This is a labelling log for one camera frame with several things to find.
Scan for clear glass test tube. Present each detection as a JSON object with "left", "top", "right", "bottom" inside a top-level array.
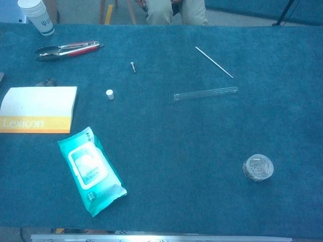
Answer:
[{"left": 173, "top": 86, "right": 238, "bottom": 102}]

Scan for blue table cloth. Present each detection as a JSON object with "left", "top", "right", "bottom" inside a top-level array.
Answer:
[{"left": 0, "top": 22, "right": 323, "bottom": 239}]

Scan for thin metal rod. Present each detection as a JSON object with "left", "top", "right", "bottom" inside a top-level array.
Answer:
[{"left": 195, "top": 46, "right": 234, "bottom": 79}]

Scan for teal wet wipes pack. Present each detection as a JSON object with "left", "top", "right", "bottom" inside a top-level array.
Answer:
[{"left": 57, "top": 126, "right": 128, "bottom": 218}]

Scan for round clear paper clip box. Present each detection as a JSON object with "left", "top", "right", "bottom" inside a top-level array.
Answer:
[{"left": 242, "top": 154, "right": 275, "bottom": 183}]

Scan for seated person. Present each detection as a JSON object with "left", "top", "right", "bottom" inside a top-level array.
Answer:
[{"left": 135, "top": 0, "right": 209, "bottom": 26}]

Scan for red and steel tongs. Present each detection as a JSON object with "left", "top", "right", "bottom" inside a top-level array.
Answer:
[{"left": 35, "top": 41, "right": 104, "bottom": 63}]

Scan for white yellow Lexicon book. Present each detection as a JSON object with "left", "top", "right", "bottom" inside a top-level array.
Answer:
[{"left": 0, "top": 86, "right": 78, "bottom": 134}]

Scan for stack of white paper cups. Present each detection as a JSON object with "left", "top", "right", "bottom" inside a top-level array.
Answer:
[{"left": 17, "top": 0, "right": 55, "bottom": 36}]

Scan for black tripod leg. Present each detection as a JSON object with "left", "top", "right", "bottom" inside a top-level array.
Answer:
[{"left": 272, "top": 0, "right": 296, "bottom": 27}]

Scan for aluminium rail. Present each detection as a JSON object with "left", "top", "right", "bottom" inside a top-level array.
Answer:
[{"left": 30, "top": 233, "right": 293, "bottom": 242}]

